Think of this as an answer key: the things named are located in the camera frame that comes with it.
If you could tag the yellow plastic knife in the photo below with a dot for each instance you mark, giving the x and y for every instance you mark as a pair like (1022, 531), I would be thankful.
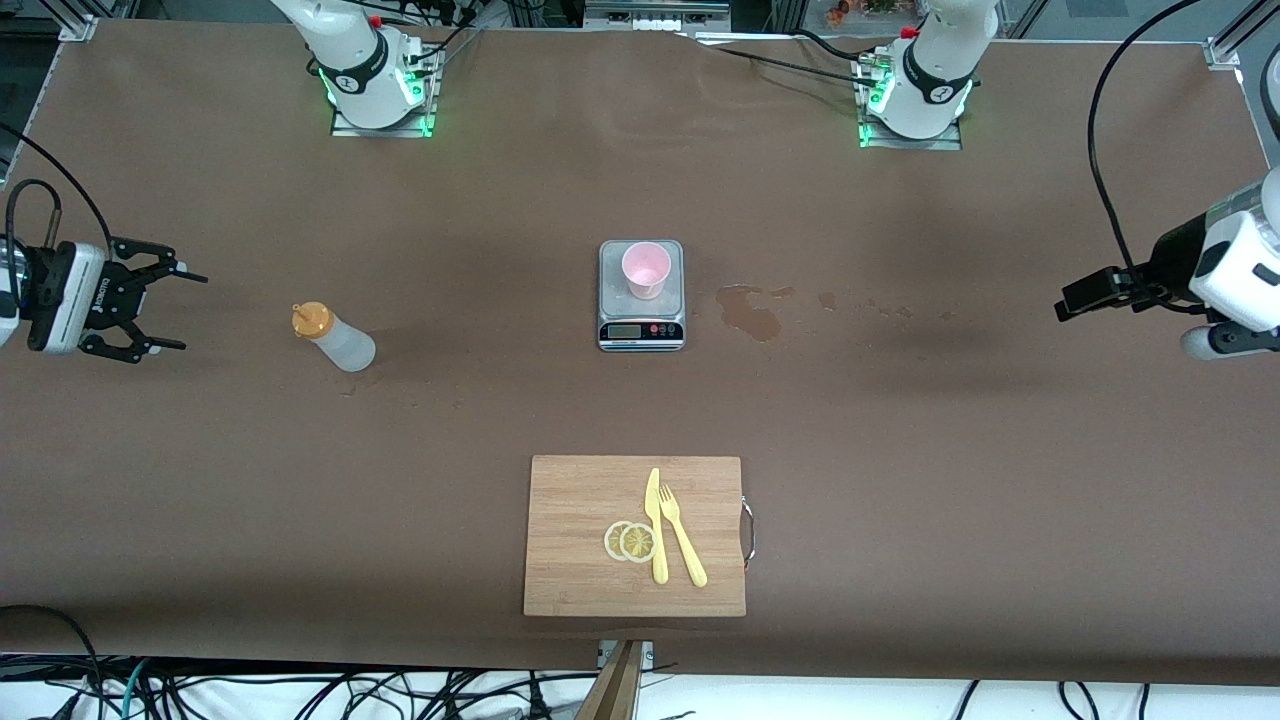
(660, 560)

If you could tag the wooden post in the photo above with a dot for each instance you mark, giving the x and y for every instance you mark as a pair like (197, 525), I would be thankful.
(612, 690)

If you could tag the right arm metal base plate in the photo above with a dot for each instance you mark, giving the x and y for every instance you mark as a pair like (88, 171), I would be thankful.
(345, 128)

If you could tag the white power strip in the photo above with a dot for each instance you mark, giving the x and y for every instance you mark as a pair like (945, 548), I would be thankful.
(655, 20)

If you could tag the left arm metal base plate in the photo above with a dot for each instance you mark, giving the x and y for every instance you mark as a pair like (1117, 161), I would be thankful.
(950, 143)

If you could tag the silver digital kitchen scale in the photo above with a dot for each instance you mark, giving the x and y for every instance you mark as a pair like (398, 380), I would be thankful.
(612, 305)

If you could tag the small metal bracket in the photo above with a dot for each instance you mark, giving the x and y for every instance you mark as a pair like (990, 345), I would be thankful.
(650, 655)

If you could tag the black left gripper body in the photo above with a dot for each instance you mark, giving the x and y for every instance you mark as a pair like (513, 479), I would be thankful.
(1168, 262)

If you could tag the wooden cutting board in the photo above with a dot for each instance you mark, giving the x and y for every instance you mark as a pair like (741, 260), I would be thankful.
(570, 500)

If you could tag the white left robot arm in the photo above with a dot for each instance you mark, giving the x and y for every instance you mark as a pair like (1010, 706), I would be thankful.
(935, 80)

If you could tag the metal table corner bracket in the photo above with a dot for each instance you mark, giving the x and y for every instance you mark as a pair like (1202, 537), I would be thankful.
(1222, 52)
(80, 28)

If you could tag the yellow plastic fork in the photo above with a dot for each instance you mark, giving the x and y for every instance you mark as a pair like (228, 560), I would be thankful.
(690, 560)

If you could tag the squeeze bottle with orange cap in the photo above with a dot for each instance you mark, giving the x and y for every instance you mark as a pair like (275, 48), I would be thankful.
(345, 345)

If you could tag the lemon slice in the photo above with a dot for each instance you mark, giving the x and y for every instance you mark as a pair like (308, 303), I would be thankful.
(610, 541)
(638, 543)

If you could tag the brown table cover sheet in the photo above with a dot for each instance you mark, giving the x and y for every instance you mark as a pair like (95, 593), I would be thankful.
(200, 500)

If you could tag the pink plastic cup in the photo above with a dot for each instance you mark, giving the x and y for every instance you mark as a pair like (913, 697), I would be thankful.
(646, 268)

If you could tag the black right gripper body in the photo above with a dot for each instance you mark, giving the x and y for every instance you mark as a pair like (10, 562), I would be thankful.
(97, 297)

